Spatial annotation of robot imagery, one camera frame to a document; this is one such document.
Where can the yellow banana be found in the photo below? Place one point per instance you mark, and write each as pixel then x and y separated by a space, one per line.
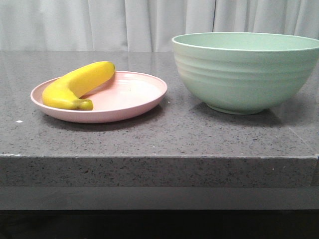
pixel 67 91

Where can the pink plate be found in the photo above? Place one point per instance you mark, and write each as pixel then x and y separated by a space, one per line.
pixel 126 95

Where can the green bowl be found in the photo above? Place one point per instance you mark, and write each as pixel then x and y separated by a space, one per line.
pixel 244 73

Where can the white curtain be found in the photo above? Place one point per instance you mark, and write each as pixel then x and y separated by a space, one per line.
pixel 143 25

